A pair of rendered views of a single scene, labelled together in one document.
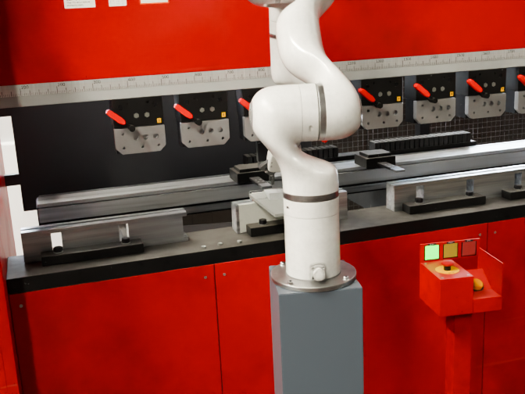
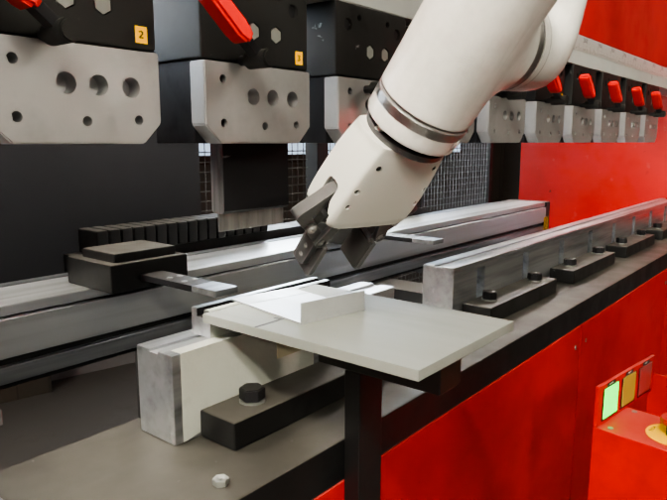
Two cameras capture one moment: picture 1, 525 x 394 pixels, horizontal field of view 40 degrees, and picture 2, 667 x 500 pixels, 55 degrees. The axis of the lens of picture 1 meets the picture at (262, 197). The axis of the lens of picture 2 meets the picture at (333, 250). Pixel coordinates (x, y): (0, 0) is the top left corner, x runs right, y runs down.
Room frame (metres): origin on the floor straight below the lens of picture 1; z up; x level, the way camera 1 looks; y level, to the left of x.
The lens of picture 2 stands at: (1.66, 0.28, 1.18)
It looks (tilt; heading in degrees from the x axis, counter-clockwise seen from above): 10 degrees down; 326
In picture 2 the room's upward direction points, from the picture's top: straight up
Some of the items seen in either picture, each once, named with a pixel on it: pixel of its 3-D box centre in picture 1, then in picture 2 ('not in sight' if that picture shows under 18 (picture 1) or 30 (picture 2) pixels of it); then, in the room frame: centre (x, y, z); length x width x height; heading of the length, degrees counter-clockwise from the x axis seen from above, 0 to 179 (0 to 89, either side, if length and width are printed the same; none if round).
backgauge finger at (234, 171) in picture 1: (255, 177); (160, 270); (2.46, 0.02, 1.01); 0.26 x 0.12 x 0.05; 17
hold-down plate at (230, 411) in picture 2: (292, 224); (314, 386); (2.27, -0.09, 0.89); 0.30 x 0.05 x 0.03; 107
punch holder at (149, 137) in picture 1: (137, 123); not in sight; (2.18, 0.37, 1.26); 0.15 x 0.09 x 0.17; 107
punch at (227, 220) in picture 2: (272, 151); (251, 186); (2.31, -0.04, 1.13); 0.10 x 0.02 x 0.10; 107
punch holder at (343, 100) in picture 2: not in sight; (348, 78); (2.36, -0.21, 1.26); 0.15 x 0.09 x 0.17; 107
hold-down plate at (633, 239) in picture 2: not in sight; (631, 244); (2.66, -1.40, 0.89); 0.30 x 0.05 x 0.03; 107
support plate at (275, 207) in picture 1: (288, 201); (354, 321); (2.17, -0.08, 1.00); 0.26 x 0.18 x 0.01; 17
